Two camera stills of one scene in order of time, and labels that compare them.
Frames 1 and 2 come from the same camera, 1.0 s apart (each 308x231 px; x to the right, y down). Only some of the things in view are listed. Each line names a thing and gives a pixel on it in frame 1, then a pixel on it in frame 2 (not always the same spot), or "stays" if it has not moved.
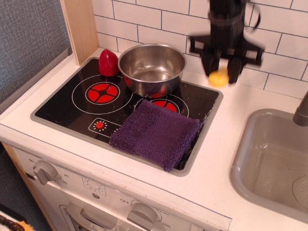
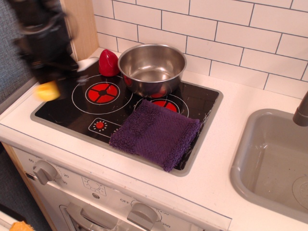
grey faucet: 300,117 stays
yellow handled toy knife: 218,77 → 47,91
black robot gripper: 226,38 → 44,40
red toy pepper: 109,64 stays
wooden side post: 80,19 stays
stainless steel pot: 152,70 stays
